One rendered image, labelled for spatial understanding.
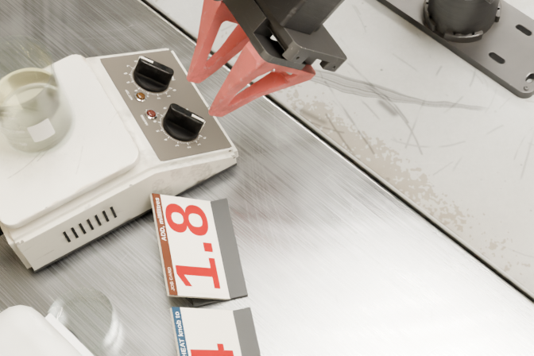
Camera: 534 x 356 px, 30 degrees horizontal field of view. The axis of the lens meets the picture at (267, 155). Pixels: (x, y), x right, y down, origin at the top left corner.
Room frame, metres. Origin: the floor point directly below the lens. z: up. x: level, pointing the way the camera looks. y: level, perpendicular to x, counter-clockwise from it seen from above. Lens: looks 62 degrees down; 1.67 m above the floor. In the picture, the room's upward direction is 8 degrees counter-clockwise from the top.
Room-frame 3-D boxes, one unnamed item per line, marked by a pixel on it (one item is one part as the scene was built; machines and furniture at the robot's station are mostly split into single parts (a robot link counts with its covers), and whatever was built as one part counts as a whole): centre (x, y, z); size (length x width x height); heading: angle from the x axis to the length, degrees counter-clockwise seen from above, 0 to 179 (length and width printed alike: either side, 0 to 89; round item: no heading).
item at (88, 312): (0.28, 0.16, 0.91); 0.06 x 0.06 x 0.02
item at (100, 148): (0.41, 0.17, 0.98); 0.12 x 0.12 x 0.01; 22
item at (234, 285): (0.33, 0.06, 0.92); 0.09 x 0.06 x 0.04; 5
